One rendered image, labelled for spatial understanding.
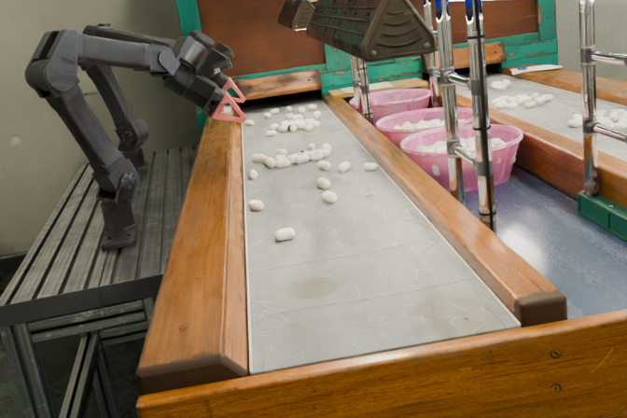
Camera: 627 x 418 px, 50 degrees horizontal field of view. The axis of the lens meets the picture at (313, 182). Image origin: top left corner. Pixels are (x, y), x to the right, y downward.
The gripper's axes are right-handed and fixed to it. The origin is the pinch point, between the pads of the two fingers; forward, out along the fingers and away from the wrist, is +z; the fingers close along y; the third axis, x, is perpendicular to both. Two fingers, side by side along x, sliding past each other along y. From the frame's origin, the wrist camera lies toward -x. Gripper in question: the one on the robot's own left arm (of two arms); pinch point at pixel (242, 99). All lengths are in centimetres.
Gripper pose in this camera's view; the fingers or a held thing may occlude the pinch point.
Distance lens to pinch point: 198.8
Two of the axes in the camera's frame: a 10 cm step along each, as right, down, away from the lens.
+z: 8.4, 5.0, 2.2
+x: -5.4, 8.3, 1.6
